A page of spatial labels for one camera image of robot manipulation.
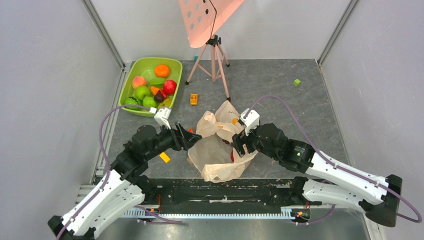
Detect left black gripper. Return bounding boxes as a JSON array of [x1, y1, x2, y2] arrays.
[[145, 121, 203, 161]]

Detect red fake apple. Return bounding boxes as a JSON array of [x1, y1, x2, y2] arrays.
[[230, 150, 235, 163], [163, 79, 177, 96]]

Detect translucent beige plastic bag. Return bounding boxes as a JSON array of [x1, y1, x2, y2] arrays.
[[187, 100, 258, 183]]

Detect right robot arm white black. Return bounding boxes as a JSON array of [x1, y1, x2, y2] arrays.
[[231, 123, 403, 228]]

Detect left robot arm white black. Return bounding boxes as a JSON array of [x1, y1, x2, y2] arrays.
[[47, 122, 202, 240]]

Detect yellow fake fruit slice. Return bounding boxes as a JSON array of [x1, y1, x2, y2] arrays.
[[157, 98, 173, 109]]

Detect green bumpy fake fruit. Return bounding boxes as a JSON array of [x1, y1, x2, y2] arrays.
[[142, 96, 158, 108]]

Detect orange red fake fruit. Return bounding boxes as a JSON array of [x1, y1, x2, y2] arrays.
[[150, 85, 168, 99]]

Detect green fake apple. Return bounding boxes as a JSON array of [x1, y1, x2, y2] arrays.
[[134, 85, 152, 100]]

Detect peach fake fruit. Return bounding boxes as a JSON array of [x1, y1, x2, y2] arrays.
[[131, 75, 149, 90]]

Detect yellow small block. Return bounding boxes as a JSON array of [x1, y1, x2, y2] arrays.
[[159, 152, 171, 164]]

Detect orange yellow toy brick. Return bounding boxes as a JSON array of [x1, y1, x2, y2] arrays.
[[190, 93, 198, 106]]

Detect small green cube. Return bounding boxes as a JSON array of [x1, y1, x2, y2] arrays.
[[293, 79, 301, 87]]

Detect pink tripod stand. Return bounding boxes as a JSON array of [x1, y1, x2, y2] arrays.
[[185, 34, 231, 102]]

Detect green plastic tub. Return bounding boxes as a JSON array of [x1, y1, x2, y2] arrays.
[[118, 57, 183, 109]]

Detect pink perforated board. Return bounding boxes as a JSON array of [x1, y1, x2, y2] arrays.
[[178, 0, 244, 49]]

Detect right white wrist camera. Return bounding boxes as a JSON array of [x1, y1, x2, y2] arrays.
[[240, 108, 260, 136]]

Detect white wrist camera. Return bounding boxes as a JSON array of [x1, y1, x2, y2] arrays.
[[149, 107, 171, 130], [240, 108, 260, 136]]

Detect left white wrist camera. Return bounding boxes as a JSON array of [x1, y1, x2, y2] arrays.
[[149, 107, 171, 130]]

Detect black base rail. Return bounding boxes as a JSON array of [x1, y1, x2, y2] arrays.
[[142, 178, 321, 215]]

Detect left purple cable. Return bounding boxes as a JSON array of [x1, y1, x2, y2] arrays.
[[55, 104, 185, 240]]

